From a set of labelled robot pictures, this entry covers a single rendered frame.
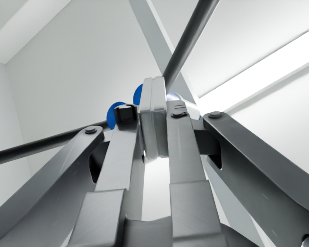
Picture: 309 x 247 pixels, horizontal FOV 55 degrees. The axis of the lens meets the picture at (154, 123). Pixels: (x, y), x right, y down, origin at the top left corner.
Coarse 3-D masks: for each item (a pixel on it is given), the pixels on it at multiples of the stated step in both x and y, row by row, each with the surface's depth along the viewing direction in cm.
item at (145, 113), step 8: (144, 80) 22; (152, 80) 21; (144, 88) 19; (152, 88) 20; (144, 96) 18; (152, 96) 18; (144, 104) 16; (152, 104) 17; (144, 112) 16; (152, 112) 16; (144, 120) 16; (152, 120) 16; (144, 128) 16; (152, 128) 16; (144, 136) 16; (152, 136) 16; (144, 144) 16; (152, 144) 16; (152, 152) 17
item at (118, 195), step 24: (120, 120) 16; (120, 144) 13; (120, 168) 11; (144, 168) 15; (96, 192) 9; (120, 192) 9; (96, 216) 8; (120, 216) 8; (72, 240) 7; (96, 240) 7; (120, 240) 8
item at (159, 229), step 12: (168, 216) 9; (132, 228) 8; (144, 228) 8; (156, 228) 8; (168, 228) 8; (228, 228) 8; (132, 240) 8; (144, 240) 8; (156, 240) 8; (168, 240) 8; (228, 240) 7; (240, 240) 7
